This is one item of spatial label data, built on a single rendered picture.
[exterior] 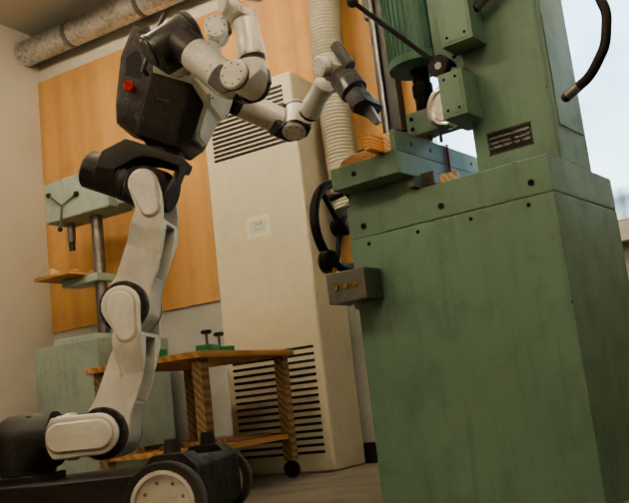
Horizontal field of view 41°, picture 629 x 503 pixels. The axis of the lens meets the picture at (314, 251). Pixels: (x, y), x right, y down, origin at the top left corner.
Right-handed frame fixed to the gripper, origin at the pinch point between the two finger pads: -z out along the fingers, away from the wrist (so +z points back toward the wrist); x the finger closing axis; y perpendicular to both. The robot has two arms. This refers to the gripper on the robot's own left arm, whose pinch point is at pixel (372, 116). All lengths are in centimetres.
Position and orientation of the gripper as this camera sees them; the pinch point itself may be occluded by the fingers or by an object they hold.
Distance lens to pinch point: 254.5
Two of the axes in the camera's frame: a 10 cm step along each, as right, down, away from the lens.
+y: 6.3, -6.6, -4.2
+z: -4.9, -7.5, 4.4
